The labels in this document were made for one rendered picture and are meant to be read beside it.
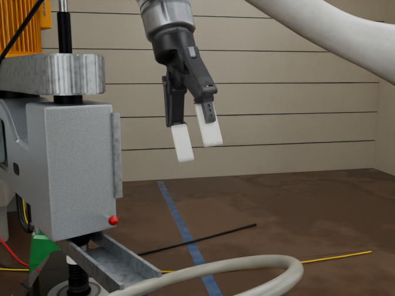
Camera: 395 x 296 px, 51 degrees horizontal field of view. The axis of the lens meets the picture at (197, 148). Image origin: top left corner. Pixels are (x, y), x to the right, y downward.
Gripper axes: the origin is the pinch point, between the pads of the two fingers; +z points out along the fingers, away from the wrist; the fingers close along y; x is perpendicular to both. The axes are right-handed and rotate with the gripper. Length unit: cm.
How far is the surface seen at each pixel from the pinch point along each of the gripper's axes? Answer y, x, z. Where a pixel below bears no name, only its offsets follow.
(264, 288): -0.6, -5.8, 25.2
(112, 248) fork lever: 70, 8, 17
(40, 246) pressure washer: 253, 31, 14
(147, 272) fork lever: 50, 2, 24
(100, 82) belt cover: 58, 3, -34
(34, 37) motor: 112, 17, -76
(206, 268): 40.9, -11.4, 26.0
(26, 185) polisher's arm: 94, 30, -11
